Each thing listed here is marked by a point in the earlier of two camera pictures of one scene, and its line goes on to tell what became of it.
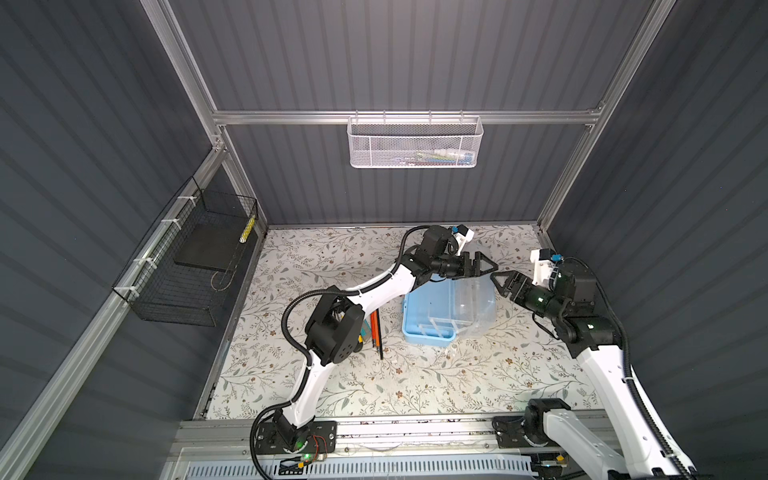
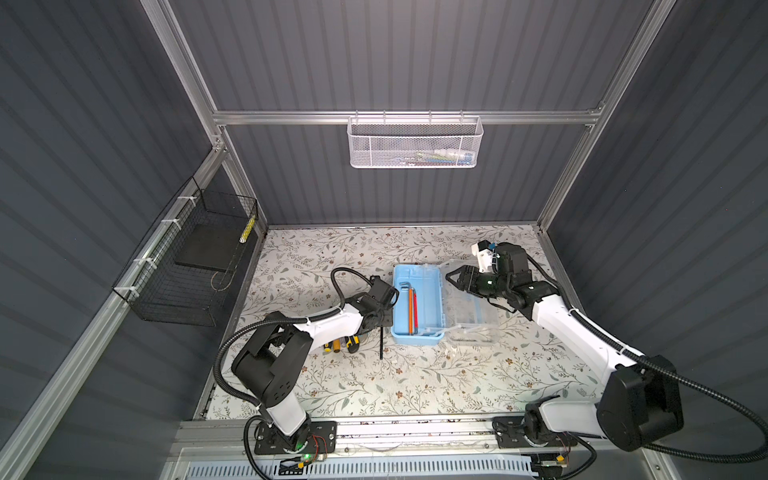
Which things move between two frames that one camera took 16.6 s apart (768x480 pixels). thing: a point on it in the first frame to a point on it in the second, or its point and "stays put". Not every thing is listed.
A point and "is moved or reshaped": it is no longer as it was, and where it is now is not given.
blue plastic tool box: (436, 312) is moved or reshaped
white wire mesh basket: (415, 141) stays put
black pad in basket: (208, 245) stays put
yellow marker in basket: (247, 230) stays put
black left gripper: (478, 255) to (388, 321)
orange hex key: (376, 328) is moved or reshaped
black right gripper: (506, 288) to (466, 279)
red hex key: (372, 328) is moved or reshaped
